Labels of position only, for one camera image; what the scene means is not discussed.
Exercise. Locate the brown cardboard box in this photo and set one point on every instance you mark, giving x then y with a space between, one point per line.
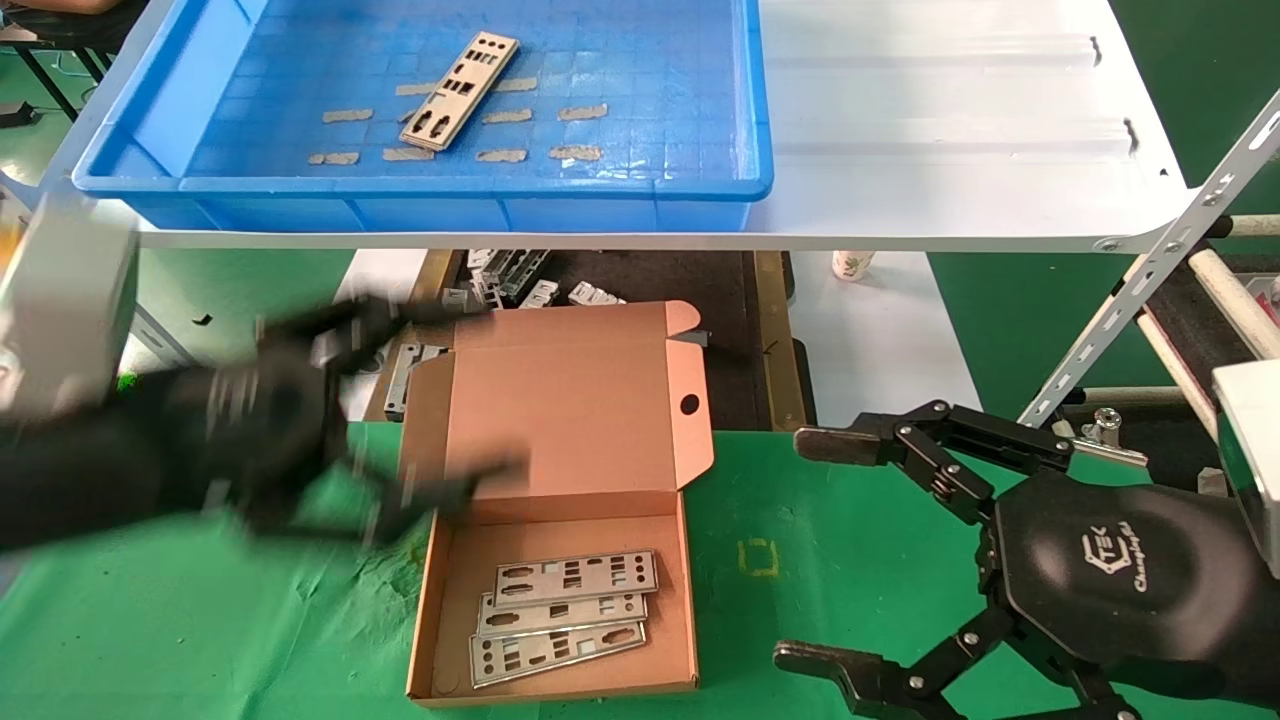
560 420

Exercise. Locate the long grey metal bracket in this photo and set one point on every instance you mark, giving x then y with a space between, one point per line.
400 385

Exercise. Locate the silver metal I/O plate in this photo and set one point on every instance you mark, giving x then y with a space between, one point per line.
478 72
560 625
590 651
600 592

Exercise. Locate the grey slotted shelf strut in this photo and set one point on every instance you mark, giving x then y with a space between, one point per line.
160 337

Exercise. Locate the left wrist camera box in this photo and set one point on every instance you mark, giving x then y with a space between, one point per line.
60 300

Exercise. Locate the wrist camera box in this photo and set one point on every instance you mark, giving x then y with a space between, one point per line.
60 300
1255 450

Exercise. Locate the beige tape strip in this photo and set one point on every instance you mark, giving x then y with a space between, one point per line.
335 158
520 85
582 111
347 115
408 154
501 155
413 89
575 153
510 116

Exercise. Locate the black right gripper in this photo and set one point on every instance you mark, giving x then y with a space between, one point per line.
1120 580

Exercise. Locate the blue plastic tray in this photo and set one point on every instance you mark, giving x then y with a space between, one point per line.
650 100

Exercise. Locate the white slotted shelf strut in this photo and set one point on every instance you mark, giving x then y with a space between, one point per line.
1150 262

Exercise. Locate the white pipe flow rack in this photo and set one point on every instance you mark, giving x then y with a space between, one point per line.
1235 300

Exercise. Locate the white metal shelf board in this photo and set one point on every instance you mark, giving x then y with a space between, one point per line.
950 150

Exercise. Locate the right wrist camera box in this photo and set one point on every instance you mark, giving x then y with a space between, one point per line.
1255 450

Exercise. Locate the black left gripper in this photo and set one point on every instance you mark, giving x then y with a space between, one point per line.
230 440

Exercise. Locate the black chair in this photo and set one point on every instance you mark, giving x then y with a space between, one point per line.
70 25

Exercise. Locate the silver binder clip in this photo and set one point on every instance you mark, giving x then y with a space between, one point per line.
1105 432

